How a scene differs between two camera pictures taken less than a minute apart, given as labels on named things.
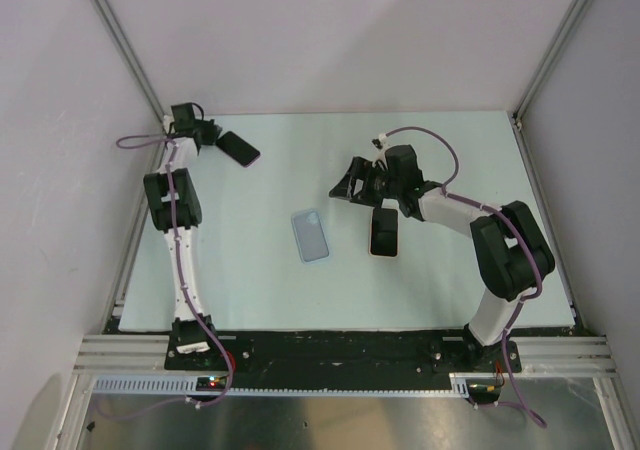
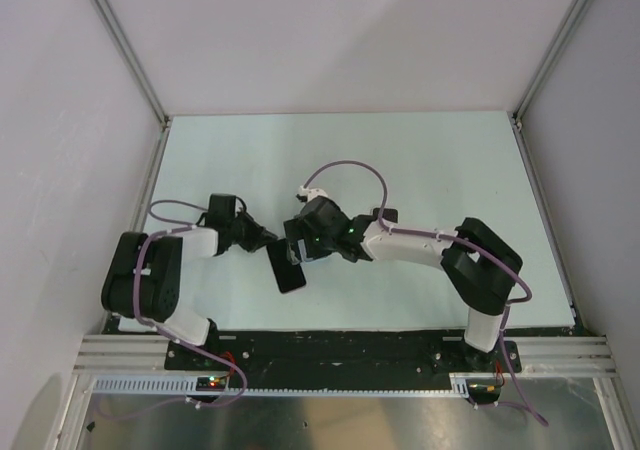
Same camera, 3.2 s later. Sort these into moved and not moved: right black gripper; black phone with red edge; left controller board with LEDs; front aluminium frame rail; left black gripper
Moved: left black gripper; right black gripper; black phone with red edge
Not moved: left controller board with LEDs; front aluminium frame rail
